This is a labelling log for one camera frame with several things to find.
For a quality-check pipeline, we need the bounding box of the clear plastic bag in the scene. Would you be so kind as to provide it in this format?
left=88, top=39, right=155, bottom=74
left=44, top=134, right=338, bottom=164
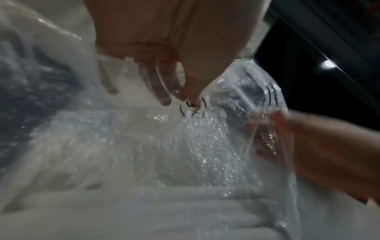
left=0, top=0, right=306, bottom=240

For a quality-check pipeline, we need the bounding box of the person's left hand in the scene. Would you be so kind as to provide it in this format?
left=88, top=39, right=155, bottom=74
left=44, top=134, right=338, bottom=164
left=82, top=0, right=268, bottom=111

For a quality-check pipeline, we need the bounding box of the person's right forearm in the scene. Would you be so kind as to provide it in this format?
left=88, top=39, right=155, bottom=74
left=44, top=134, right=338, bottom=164
left=292, top=112, right=380, bottom=205

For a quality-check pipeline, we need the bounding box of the dark glass panel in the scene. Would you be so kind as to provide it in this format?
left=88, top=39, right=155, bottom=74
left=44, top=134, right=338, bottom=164
left=255, top=0, right=380, bottom=123

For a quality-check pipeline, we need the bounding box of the bubble wrap sheet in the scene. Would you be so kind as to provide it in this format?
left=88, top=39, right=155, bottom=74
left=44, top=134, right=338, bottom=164
left=160, top=110, right=268, bottom=188

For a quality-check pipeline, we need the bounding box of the white folded cloth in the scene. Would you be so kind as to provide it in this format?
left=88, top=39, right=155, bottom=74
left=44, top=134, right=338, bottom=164
left=0, top=183, right=285, bottom=240

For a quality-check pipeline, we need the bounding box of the person's right hand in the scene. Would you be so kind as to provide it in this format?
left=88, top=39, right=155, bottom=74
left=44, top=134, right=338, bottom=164
left=244, top=110, right=315, bottom=172

